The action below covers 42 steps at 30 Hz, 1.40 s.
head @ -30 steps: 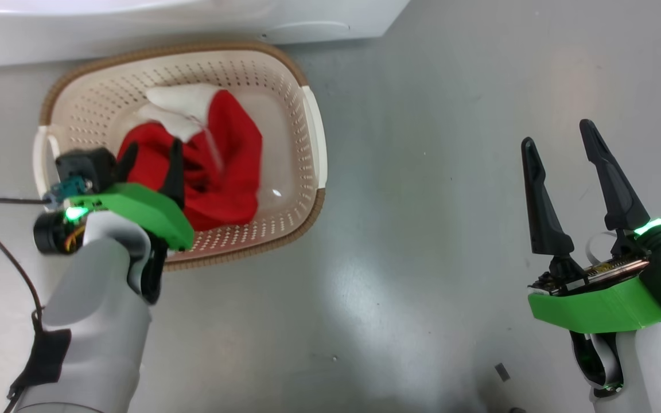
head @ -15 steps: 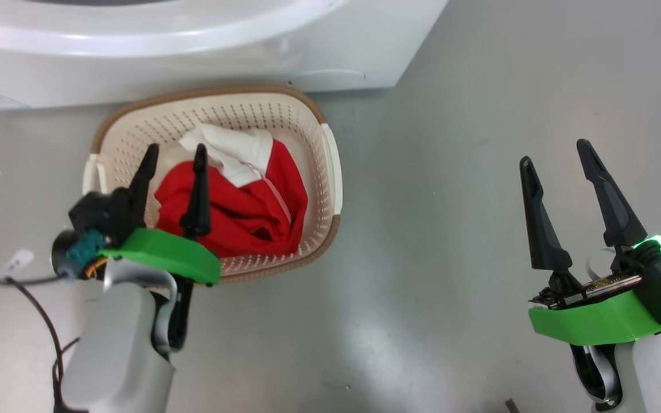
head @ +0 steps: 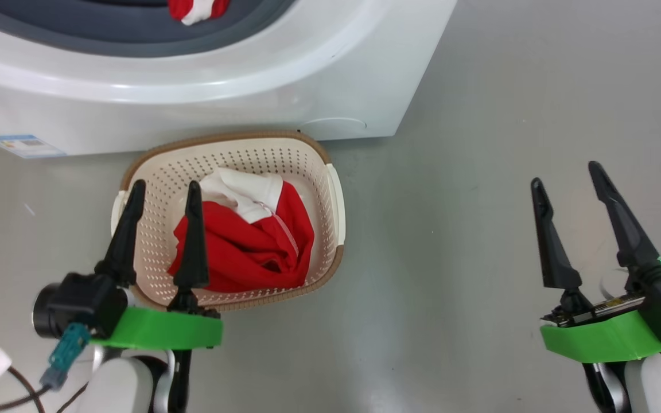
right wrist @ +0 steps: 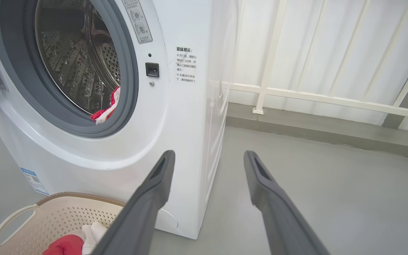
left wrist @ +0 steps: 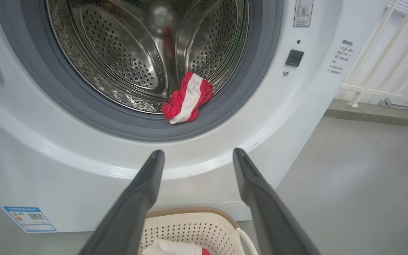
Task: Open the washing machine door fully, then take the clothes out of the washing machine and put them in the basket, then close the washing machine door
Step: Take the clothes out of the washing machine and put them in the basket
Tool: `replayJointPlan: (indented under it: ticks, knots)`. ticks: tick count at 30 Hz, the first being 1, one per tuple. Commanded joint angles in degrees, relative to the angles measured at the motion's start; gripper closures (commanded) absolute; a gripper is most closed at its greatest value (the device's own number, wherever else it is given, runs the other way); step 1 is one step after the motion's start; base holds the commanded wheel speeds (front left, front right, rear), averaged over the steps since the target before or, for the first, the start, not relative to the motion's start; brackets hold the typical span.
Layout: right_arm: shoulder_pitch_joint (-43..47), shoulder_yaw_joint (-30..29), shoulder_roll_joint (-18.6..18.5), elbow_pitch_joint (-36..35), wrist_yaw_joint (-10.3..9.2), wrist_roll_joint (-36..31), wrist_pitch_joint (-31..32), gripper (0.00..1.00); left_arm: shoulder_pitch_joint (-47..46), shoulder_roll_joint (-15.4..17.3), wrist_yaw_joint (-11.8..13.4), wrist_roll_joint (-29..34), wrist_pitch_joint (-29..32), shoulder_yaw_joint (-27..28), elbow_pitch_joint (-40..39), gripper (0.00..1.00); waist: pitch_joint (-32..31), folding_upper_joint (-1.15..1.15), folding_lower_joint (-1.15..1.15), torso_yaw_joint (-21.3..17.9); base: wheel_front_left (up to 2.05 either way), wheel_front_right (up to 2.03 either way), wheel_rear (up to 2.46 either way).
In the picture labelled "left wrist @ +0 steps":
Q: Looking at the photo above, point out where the grey rubber door gasket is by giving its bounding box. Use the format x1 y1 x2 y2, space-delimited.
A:
0 0 284 142

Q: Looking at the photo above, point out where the grey warning sticker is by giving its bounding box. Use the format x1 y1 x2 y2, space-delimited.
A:
293 0 314 28

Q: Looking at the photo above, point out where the blue energy label sticker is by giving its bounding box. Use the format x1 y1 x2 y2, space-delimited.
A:
3 206 57 233

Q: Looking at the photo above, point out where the white washing machine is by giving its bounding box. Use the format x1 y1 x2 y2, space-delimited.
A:
0 0 389 234

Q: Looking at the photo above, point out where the white and red garment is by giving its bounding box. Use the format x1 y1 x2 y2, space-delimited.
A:
142 238 211 255

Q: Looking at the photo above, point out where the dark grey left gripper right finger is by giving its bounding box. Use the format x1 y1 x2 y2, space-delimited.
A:
232 148 320 255

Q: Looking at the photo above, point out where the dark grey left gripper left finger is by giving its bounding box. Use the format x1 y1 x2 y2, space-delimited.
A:
78 149 165 255

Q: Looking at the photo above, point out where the black text notice sticker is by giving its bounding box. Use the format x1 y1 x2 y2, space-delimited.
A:
328 39 355 75

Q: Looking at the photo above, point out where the red white striped garment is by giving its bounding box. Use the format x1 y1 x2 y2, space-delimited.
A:
161 71 213 125

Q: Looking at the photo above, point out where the white metal railing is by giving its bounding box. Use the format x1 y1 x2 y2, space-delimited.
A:
340 0 408 118

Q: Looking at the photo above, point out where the black door lock socket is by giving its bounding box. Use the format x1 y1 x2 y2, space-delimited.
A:
285 49 305 67

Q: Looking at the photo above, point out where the perforated steel washer drum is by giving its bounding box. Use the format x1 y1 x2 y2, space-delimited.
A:
46 0 250 114

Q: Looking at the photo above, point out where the cream perforated laundry basket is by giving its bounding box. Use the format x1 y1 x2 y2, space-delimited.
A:
138 207 259 255

